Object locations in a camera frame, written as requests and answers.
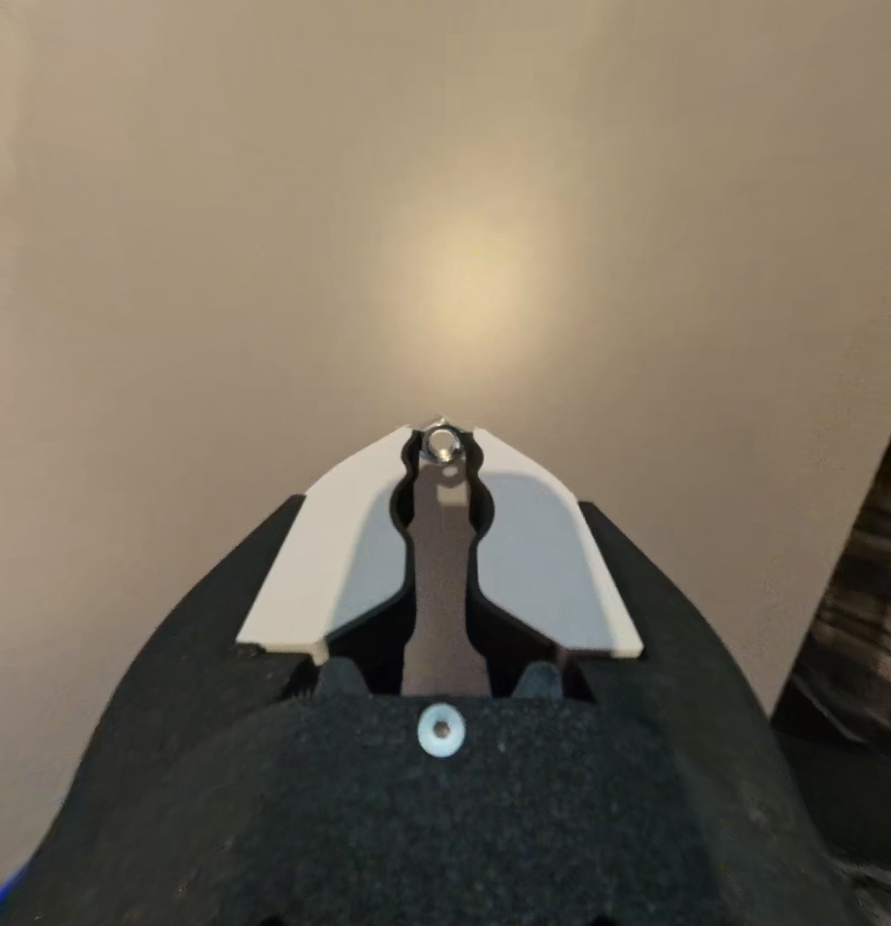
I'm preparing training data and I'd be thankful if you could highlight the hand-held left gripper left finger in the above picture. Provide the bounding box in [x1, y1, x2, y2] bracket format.
[236, 425, 422, 667]

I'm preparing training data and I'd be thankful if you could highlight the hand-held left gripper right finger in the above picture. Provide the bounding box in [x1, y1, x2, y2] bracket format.
[460, 427, 644, 661]

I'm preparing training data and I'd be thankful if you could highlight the silver hex nut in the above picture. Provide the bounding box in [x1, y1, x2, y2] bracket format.
[420, 416, 464, 467]

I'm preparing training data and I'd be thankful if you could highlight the person's plaid shirt torso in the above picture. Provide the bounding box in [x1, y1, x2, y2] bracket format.
[769, 405, 891, 891]

